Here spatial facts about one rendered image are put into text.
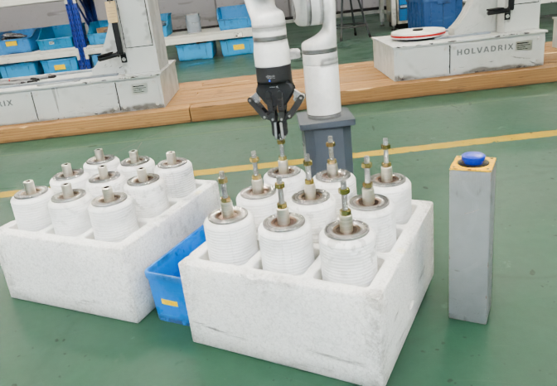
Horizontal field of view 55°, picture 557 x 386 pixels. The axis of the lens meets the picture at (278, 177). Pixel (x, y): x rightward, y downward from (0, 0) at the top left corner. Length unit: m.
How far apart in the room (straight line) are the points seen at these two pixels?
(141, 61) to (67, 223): 1.86
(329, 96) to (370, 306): 0.69
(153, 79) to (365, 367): 2.27
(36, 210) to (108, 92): 1.75
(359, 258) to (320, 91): 0.62
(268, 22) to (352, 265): 0.51
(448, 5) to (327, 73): 4.14
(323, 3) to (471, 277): 0.73
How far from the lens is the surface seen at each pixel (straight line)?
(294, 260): 0.93
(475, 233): 1.03
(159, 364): 1.09
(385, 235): 0.99
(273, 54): 1.10
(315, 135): 1.40
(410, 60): 2.99
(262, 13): 1.10
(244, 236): 0.98
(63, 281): 1.30
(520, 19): 3.25
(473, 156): 1.00
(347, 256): 0.87
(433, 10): 5.42
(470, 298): 1.10
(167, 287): 1.14
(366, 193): 0.99
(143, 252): 1.19
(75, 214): 1.25
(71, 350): 1.21
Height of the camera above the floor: 0.65
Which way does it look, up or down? 20 degrees down
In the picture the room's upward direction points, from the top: 6 degrees counter-clockwise
